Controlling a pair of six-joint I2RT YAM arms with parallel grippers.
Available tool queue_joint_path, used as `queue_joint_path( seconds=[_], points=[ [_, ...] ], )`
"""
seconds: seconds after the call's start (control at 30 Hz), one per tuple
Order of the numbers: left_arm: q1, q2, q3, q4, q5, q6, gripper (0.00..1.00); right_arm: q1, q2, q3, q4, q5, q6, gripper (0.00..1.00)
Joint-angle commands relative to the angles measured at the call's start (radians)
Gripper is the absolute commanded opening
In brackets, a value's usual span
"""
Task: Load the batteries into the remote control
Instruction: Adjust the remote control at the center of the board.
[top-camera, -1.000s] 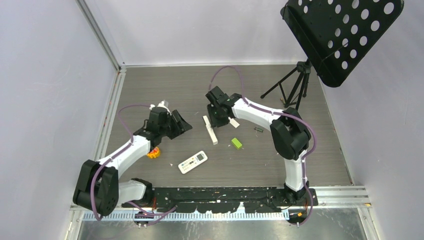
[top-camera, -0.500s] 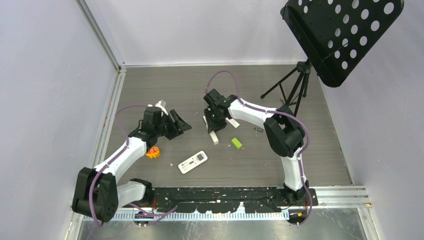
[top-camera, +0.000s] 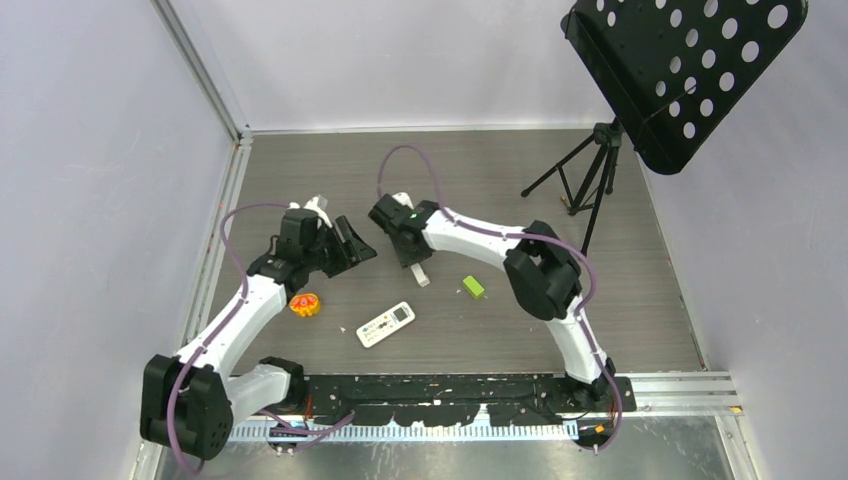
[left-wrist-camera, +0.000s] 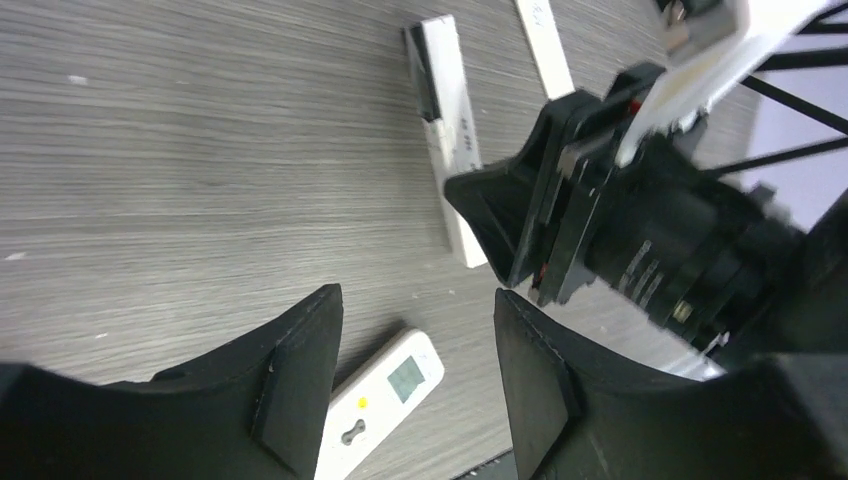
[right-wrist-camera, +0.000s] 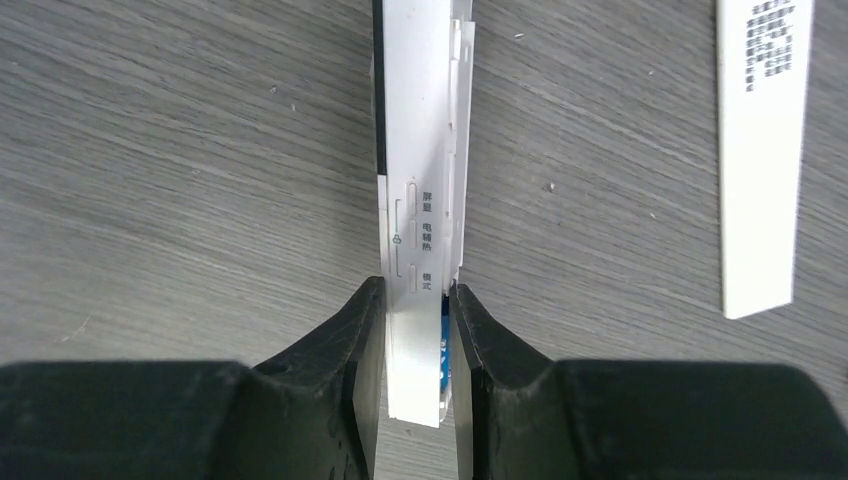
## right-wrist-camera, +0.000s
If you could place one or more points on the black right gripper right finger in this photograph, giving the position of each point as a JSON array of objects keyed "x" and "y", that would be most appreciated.
[{"x": 521, "y": 415}]

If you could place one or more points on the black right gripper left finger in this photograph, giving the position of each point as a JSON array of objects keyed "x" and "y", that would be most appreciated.
[{"x": 309, "y": 412}]

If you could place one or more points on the blue battery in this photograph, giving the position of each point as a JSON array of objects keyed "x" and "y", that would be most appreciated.
[{"x": 445, "y": 352}]

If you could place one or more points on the white remote battery cover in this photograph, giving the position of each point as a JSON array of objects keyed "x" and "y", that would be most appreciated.
[{"x": 763, "y": 52}]

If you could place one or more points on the slim white remote control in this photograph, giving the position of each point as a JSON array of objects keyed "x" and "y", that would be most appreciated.
[{"x": 422, "y": 76}]

